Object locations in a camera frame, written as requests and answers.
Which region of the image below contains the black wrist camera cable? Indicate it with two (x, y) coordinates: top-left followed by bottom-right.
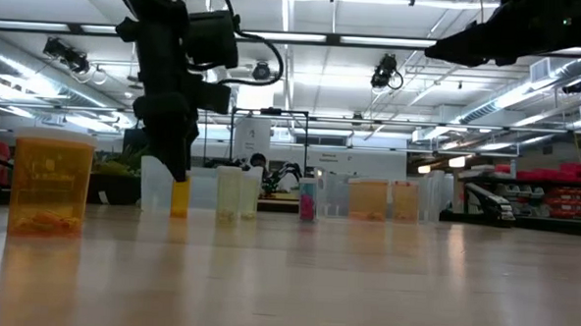
(208, 0), (289, 89)

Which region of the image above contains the metal shelf with red bins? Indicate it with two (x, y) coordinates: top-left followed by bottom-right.
(456, 158), (581, 236)

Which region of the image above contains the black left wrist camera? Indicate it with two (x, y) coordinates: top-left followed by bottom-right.
(185, 8), (242, 73)

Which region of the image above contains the orange pill bottle white cap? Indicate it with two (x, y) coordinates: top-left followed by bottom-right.
(345, 178), (390, 223)
(390, 180), (421, 224)

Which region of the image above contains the black ceiling-mounted camera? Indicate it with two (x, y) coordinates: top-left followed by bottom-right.
(41, 35), (92, 75)
(251, 59), (274, 82)
(369, 52), (406, 91)

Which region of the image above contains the grey angled frame bracket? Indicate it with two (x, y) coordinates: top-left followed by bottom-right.
(461, 183), (518, 228)

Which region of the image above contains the white hanging sign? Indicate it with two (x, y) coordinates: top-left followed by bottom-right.
(233, 117), (273, 159)

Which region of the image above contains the green potted plant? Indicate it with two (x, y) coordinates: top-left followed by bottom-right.
(86, 141), (148, 208)

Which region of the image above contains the black aluminium rig frame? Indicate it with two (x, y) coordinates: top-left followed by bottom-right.
(0, 19), (581, 59)

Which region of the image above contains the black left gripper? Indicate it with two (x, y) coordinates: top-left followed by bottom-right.
(108, 16), (236, 185)

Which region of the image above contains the pink pill bottle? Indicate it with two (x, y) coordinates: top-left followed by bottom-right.
(296, 176), (319, 222)

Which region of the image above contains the large orange pill bottle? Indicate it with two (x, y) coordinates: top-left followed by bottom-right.
(7, 126), (98, 239)

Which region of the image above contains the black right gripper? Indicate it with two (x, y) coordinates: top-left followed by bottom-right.
(424, 0), (581, 73)

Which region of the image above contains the clear plastic bin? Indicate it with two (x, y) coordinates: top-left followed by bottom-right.
(138, 154), (267, 218)
(317, 164), (456, 225)

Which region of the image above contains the pale yellow pill bottle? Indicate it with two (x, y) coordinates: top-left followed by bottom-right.
(239, 166), (265, 221)
(213, 165), (244, 226)

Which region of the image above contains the narrow orange pill bottle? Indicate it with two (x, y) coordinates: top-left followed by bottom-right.
(169, 175), (191, 220)

